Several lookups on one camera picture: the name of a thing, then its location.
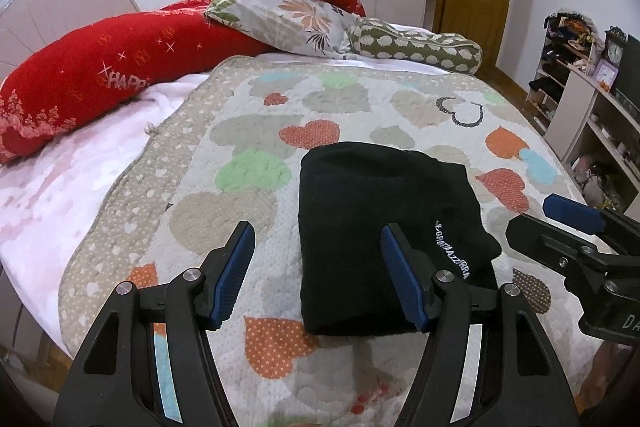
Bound pink bed sheet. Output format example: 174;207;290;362
0;74;211;353

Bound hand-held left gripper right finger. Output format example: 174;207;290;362
381;223;583;427

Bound green sheep-print bolster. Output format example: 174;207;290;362
347;18;483;75

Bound dark table clock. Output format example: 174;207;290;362
602;27;628;68

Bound white shelf unit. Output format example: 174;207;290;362
525;9;640;218

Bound black pants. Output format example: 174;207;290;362
299;141;502;337

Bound white headboard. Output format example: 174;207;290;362
0;0;141;82

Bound floral pillow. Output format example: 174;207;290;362
206;0;373;58

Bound heart-print quilt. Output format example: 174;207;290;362
59;56;616;427

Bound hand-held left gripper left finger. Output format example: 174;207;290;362
52;221;257;427

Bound long red pillow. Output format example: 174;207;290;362
0;0;367;165

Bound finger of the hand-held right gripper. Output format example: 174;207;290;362
505;214;608;280
542;193;640;255

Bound black television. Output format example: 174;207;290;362
612;34;640;108

